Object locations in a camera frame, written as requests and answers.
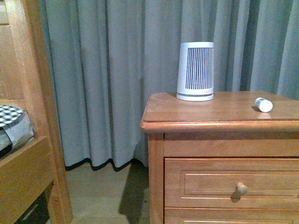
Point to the wooden drawer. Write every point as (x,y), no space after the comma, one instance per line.
(232,183)
(229,216)

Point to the white cylindrical air purifier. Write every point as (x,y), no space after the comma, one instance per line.
(196,71)

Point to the checkered bedding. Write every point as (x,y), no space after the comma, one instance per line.
(15,129)

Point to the white medicine bottle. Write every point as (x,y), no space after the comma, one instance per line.
(263,104)

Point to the wooden bed frame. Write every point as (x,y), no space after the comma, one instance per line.
(31,161)

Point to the wooden nightstand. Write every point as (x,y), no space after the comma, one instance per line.
(228,126)

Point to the grey curtain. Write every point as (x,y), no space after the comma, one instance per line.
(107,56)

